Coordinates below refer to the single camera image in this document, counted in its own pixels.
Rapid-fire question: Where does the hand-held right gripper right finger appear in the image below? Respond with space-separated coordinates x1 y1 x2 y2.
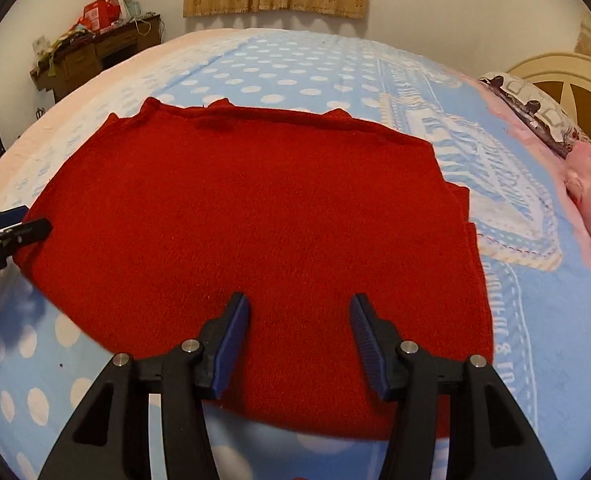
349 293 559 480

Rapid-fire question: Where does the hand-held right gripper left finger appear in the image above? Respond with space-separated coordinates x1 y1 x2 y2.
38 291 252 480

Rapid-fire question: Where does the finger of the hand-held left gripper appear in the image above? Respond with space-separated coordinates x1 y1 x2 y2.
0 205 29 233
0 217 53 250

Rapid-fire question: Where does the red knitted sweater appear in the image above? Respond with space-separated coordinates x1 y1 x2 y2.
13 97 493 441

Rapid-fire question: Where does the dark wooden desk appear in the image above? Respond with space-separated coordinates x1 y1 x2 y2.
30 14 166 103

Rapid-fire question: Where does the red gift box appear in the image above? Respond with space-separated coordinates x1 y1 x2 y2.
83 0 121 33

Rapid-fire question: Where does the bed with blue dotted sheet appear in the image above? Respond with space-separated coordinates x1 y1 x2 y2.
0 27 591 480

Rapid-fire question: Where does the patterned white pillow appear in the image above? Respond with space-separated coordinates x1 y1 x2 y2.
478 71 591 158

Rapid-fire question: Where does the cream wooden headboard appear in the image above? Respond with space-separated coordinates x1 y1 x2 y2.
505 51 591 146

